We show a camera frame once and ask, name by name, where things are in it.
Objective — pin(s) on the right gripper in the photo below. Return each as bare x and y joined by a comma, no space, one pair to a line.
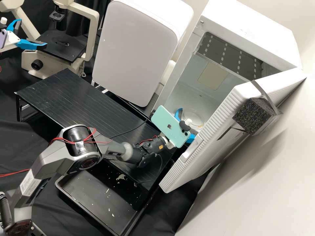
172,145

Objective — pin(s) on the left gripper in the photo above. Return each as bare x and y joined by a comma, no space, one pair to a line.
12,40

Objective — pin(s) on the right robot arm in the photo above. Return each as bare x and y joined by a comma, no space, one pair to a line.
73,147

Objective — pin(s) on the petri dish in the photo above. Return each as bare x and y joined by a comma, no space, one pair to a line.
198,116

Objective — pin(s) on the incubator door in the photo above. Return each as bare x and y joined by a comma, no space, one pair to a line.
221,137

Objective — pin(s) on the white incubator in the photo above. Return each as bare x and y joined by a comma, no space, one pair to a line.
246,29

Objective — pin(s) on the cream microscope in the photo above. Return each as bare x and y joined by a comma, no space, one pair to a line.
61,61

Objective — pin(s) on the white box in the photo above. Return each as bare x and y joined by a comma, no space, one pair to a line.
133,61

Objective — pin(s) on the black tray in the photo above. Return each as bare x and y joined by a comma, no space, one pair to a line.
98,201

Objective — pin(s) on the right wrist camera phone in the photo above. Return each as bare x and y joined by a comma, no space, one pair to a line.
167,125

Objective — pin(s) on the wrist camera phone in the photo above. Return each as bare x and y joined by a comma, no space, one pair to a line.
167,125
2,38

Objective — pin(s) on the left wrist camera phone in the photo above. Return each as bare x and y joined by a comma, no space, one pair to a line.
2,38

